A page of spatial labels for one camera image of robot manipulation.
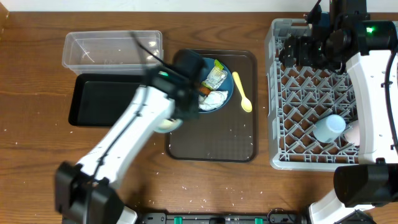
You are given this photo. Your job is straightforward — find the yellow plastic spoon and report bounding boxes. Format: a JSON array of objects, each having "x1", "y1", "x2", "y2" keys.
[{"x1": 232, "y1": 72, "x2": 252, "y2": 113}]

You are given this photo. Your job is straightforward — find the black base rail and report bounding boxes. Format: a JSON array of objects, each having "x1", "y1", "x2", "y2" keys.
[{"x1": 136, "y1": 211, "x2": 308, "y2": 224}]

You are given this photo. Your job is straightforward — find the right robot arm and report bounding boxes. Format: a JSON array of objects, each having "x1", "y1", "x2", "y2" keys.
[{"x1": 279, "y1": 1, "x2": 397, "y2": 223}]

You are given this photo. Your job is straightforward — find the light blue plastic cup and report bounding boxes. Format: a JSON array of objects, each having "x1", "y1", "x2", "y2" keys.
[{"x1": 313, "y1": 114, "x2": 346, "y2": 143}]

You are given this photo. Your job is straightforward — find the orange carrot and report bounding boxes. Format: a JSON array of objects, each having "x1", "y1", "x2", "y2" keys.
[{"x1": 198, "y1": 86, "x2": 211, "y2": 96}]

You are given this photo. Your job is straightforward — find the silver green snack wrapper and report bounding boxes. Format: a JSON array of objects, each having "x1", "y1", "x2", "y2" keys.
[{"x1": 201, "y1": 58, "x2": 228, "y2": 90}]

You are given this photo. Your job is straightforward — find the brown serving tray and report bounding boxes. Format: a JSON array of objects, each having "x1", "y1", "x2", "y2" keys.
[{"x1": 165, "y1": 49, "x2": 258, "y2": 162}]

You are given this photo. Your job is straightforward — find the clear plastic bin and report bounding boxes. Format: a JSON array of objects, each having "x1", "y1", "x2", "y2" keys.
[{"x1": 62, "y1": 30, "x2": 164, "y2": 75}]

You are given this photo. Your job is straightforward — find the grey dishwasher rack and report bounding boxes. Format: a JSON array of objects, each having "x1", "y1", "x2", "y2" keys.
[{"x1": 264, "y1": 18, "x2": 398, "y2": 172}]

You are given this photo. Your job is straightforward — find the black rectangular tray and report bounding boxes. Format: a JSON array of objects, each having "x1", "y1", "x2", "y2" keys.
[{"x1": 68, "y1": 73, "x2": 143, "y2": 127}]

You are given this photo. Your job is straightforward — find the dark blue plate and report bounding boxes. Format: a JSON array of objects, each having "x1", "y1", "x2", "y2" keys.
[{"x1": 199, "y1": 57, "x2": 234, "y2": 114}]

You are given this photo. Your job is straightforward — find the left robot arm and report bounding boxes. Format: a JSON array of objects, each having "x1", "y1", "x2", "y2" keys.
[{"x1": 55, "y1": 65, "x2": 203, "y2": 223}]

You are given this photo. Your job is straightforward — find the light blue bowl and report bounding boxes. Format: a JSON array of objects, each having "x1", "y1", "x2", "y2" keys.
[{"x1": 154, "y1": 119, "x2": 183, "y2": 134}]

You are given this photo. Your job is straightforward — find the crumpled white tissue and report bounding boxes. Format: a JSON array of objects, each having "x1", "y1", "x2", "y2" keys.
[{"x1": 198, "y1": 91, "x2": 229, "y2": 111}]

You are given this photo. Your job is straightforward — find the pink plastic cup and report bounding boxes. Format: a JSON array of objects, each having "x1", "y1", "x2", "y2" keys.
[{"x1": 343, "y1": 120, "x2": 360, "y2": 146}]

